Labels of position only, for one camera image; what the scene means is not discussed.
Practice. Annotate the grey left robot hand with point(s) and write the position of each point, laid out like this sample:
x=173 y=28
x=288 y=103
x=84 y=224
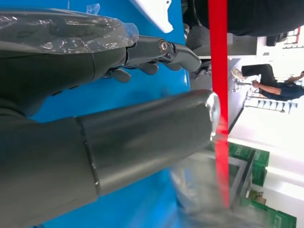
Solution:
x=118 y=148

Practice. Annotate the blue metal shelf rack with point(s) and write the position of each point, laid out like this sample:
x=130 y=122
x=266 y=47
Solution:
x=142 y=91

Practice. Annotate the white plastic car part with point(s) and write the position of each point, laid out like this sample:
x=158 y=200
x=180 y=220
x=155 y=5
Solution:
x=156 y=12

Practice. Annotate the green crate stack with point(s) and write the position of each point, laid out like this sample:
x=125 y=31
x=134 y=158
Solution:
x=259 y=163
x=280 y=218

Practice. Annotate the distant seated person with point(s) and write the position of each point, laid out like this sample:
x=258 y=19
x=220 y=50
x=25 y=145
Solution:
x=280 y=91

